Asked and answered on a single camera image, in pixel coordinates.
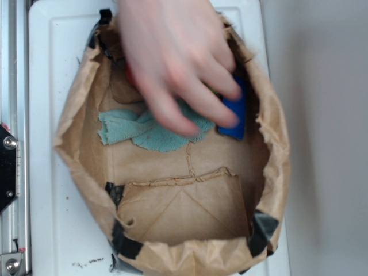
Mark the black corner bracket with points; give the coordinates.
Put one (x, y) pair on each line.
(9, 148)

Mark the aluminium frame rail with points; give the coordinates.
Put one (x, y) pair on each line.
(15, 220)

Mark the teal cloth rag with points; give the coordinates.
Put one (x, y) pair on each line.
(145, 132)

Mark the silver corner bracket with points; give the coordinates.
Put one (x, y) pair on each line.
(11, 264)

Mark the pale human hand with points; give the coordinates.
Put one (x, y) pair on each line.
(177, 49)

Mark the brown paper bag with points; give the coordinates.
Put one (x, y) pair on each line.
(213, 207)

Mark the orange ring toy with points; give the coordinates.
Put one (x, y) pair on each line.
(129, 76)

